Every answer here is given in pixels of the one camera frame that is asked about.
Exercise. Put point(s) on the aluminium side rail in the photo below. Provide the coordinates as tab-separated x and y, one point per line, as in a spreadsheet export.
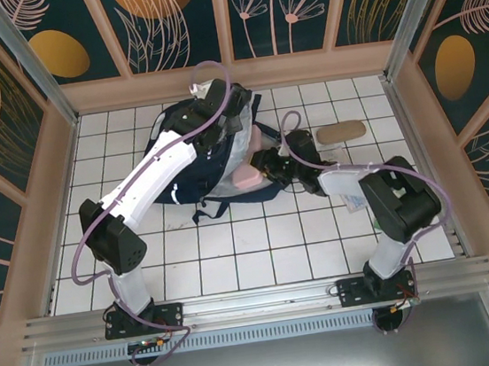
426	169

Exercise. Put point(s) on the blue and white tissue packet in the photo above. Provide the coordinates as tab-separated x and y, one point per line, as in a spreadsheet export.
354	203

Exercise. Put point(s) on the aluminium frame post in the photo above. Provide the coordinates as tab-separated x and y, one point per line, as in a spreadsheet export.
22	54
418	5

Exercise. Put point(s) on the pink pencil case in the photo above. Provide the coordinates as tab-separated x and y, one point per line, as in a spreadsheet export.
248	176

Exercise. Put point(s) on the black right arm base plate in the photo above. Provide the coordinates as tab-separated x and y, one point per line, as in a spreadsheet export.
351	292

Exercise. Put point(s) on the aluminium mounting rail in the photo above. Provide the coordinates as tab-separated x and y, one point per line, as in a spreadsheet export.
263	301

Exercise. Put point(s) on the beige glasses case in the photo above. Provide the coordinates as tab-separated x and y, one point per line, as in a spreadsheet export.
340	132

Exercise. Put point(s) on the navy blue backpack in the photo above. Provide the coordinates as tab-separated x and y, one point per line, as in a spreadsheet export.
226	176

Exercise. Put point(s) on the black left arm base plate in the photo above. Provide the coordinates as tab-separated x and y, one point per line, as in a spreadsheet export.
171	317

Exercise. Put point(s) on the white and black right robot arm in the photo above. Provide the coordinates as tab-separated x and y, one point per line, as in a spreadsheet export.
407	203

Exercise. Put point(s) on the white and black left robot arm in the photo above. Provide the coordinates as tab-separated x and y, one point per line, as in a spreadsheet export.
154	176

